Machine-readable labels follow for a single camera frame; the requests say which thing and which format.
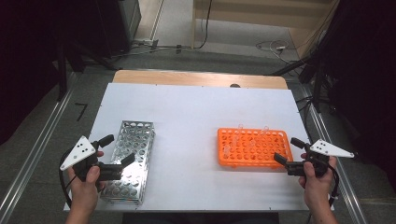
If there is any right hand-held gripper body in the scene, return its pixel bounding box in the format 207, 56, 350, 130
285, 138, 356, 179

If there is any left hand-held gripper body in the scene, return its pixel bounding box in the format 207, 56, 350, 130
59, 135, 125, 185

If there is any silver metal test tube rack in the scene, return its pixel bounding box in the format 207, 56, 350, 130
100, 120, 156, 205

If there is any orange plastic test tube rack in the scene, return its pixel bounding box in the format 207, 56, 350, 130
217, 127, 294, 171

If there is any person's right hand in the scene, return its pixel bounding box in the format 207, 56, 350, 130
298, 152, 338, 213

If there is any person's left hand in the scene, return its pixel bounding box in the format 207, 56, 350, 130
66, 150, 106, 214

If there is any black metal stand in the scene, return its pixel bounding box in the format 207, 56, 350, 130
270, 55, 339, 114
55, 38, 120, 102

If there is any white table board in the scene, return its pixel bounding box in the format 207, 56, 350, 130
64, 82, 335, 213

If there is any dark curtain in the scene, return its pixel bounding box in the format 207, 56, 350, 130
323, 0, 396, 188
0, 0, 64, 146

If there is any dark cabinet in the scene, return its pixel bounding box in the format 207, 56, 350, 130
92, 0, 143, 59

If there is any beige wooden furniture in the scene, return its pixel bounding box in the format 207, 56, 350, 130
191, 0, 341, 61

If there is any aluminium floor rail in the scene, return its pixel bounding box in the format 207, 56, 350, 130
0, 73, 78, 220
300, 87, 368, 224

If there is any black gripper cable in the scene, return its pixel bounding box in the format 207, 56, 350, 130
326, 163, 341, 208
58, 148, 78, 209

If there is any white coiled floor cable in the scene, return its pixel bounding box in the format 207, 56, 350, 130
255, 39, 301, 65

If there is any grey floor cable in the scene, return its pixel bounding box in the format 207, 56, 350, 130
111, 38, 194, 60

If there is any thin black hanging cable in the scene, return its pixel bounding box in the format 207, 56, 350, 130
194, 0, 214, 50

